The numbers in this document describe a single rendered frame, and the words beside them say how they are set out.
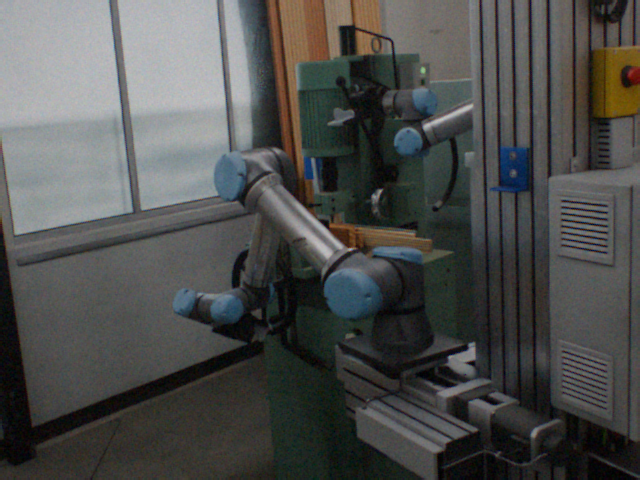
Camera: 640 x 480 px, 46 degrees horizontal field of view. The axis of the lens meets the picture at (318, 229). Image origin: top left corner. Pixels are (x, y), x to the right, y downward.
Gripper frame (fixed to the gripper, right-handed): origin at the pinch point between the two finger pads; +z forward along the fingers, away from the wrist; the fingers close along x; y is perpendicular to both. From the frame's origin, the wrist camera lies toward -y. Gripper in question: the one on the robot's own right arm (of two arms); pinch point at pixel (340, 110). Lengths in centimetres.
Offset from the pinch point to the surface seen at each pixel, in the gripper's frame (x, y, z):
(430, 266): 5, -65, -9
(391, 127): -15.4, -19.1, -1.7
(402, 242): 18.9, -37.8, -17.8
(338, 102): -4.9, -0.3, 4.5
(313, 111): 1.5, 1.2, 10.0
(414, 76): -33.2, -11.4, -4.4
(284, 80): -89, -46, 125
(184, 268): 15, -81, 137
